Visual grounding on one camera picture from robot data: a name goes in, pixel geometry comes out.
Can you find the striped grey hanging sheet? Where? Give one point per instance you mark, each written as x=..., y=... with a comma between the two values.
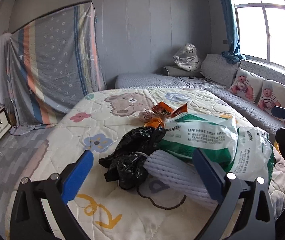
x=52, y=64

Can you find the window with frame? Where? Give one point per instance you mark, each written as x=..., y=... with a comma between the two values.
x=261, y=26

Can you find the blue curtain left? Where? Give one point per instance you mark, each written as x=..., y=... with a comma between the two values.
x=233, y=54

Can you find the grey bolster pillow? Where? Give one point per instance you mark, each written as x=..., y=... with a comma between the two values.
x=176, y=71

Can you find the orange snack wrapper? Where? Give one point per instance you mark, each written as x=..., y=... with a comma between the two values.
x=164, y=112

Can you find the cartoon bear quilt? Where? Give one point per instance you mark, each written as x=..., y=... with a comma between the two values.
x=104, y=210

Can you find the grey patterned cushion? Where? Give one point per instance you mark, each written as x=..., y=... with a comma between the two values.
x=215, y=68

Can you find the black plastic bag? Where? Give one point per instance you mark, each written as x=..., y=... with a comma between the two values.
x=125, y=164

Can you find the right baby print pillow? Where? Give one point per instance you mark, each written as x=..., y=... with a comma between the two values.
x=272, y=94

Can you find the green white plastic bag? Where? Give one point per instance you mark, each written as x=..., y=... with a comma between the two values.
x=215, y=136

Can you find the tiger toy in plastic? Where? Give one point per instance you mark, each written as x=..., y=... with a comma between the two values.
x=188, y=58

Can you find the white hanging garment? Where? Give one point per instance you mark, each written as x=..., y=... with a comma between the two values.
x=4, y=43

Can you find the left baby print pillow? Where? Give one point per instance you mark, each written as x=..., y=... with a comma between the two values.
x=246, y=85

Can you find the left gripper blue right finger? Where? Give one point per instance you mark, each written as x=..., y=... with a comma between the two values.
x=255, y=220

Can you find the white foam net sleeve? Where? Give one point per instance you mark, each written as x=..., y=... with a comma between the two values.
x=179, y=176

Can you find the grey quilted sofa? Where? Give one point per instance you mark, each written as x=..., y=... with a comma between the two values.
x=222, y=103

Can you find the baby print pillow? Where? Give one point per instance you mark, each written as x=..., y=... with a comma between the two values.
x=272, y=94
x=246, y=85

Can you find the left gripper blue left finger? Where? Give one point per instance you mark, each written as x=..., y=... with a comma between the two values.
x=28, y=218

